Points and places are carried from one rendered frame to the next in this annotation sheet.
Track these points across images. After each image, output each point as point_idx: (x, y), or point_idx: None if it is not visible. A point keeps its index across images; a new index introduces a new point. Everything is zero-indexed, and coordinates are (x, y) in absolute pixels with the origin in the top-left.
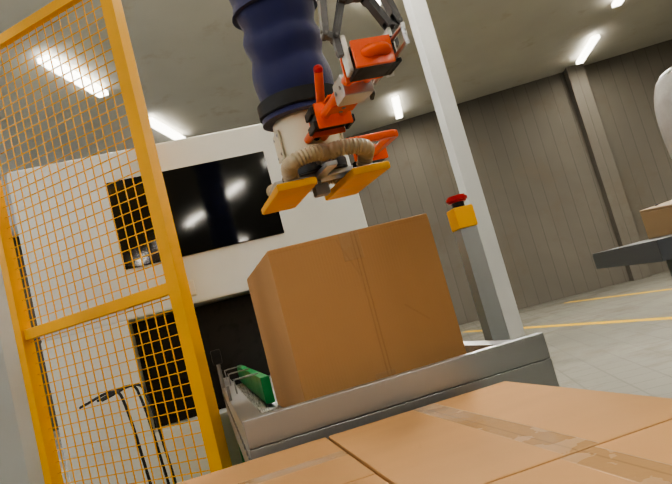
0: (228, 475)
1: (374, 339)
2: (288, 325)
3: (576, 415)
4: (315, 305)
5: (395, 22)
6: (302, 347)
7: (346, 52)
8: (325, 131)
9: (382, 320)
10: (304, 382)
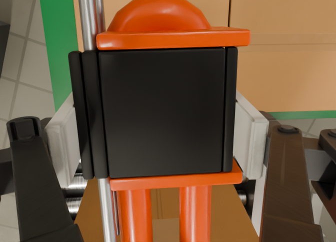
0: (293, 84)
1: (163, 191)
2: (242, 206)
3: None
4: (215, 216)
5: (10, 121)
6: (228, 193)
7: (242, 96)
8: None
9: (152, 200)
10: None
